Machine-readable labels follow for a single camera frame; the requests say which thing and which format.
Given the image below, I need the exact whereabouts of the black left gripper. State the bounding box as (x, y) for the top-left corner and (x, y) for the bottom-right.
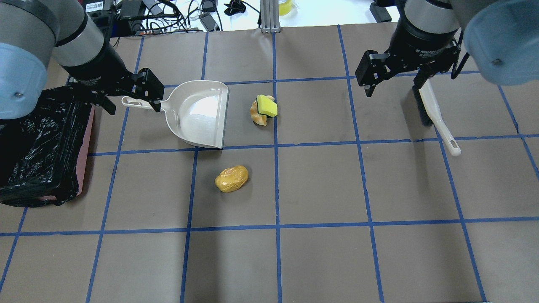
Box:
(67, 63), (164, 115)

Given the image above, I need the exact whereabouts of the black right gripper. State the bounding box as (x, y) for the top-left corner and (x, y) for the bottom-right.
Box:
(355, 38), (461, 98)

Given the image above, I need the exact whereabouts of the bread roll piece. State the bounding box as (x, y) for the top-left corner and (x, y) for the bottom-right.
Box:
(249, 98), (267, 126)

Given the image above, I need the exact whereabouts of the bin with black bag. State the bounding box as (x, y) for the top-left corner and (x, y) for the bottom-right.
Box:
(0, 87), (93, 207)

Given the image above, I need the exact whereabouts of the yellow potato toy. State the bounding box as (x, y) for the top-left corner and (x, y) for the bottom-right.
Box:
(214, 165), (249, 192)

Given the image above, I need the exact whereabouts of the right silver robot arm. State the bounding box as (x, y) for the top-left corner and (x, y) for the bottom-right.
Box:
(355, 0), (539, 97)

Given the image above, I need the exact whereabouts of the yellow green sponge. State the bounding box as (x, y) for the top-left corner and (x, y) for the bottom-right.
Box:
(256, 95), (278, 117)

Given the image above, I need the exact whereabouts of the yellow tape roll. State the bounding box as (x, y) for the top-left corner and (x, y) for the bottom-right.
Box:
(278, 0), (296, 17)

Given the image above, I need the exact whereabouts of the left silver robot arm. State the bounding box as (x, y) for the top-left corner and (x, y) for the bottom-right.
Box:
(0, 0), (164, 120)

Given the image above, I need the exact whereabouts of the white plastic dustpan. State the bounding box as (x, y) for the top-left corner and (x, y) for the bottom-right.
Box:
(121, 80), (230, 149)

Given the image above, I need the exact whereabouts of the aluminium frame post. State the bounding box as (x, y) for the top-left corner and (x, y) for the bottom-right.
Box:
(260, 0), (281, 33)

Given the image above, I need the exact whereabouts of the black cable bundle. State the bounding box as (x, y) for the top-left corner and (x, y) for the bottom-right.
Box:
(114, 0), (261, 36)

